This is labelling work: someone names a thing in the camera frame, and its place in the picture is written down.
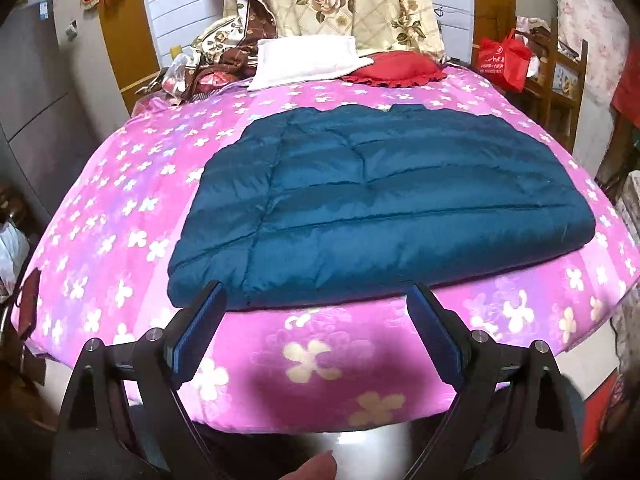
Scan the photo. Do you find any cream floral quilt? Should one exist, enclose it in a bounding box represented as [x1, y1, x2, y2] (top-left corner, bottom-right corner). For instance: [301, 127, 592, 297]
[221, 0, 446, 64]

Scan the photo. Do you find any teal quilted down jacket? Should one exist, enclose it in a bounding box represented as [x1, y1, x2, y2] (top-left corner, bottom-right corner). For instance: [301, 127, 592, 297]
[168, 105, 596, 311]

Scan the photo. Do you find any red shopping bag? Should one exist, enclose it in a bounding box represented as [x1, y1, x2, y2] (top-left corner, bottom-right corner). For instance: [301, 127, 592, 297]
[475, 29, 533, 93]

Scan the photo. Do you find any red hanging cloth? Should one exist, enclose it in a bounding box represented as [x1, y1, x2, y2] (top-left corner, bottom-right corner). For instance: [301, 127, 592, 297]
[612, 41, 640, 128]

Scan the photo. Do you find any white slatted headboard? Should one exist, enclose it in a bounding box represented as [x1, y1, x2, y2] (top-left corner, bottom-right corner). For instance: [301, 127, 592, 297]
[144, 0, 474, 66]

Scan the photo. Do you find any pink floral bed sheet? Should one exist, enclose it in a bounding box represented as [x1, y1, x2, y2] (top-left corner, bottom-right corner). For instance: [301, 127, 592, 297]
[29, 68, 639, 434]

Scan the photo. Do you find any brown floral blanket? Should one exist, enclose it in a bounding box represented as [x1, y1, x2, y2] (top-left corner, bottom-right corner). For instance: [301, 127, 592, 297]
[162, 0, 277, 101]

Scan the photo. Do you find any white pillow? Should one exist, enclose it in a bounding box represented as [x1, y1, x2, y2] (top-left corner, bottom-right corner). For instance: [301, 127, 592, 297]
[248, 35, 374, 91]

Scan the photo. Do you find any person's left hand thumb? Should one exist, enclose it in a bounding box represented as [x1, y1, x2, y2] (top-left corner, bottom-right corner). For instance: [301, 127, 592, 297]
[281, 451, 337, 480]

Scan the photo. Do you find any pink floral curtain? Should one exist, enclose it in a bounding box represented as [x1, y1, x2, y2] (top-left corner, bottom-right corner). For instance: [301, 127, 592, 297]
[554, 0, 632, 106]

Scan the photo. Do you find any white plastic bag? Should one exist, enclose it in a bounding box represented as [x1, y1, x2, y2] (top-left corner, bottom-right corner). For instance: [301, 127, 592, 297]
[0, 221, 29, 302]

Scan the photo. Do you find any red ruffled cushion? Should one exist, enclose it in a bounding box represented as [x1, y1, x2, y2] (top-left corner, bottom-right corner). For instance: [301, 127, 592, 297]
[342, 51, 447, 88]

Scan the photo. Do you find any wooden shelf rack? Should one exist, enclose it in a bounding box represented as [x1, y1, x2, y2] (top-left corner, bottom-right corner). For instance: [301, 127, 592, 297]
[511, 16, 589, 154]

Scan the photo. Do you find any grey wardrobe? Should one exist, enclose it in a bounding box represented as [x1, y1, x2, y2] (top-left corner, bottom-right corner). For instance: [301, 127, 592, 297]
[0, 6, 99, 224]

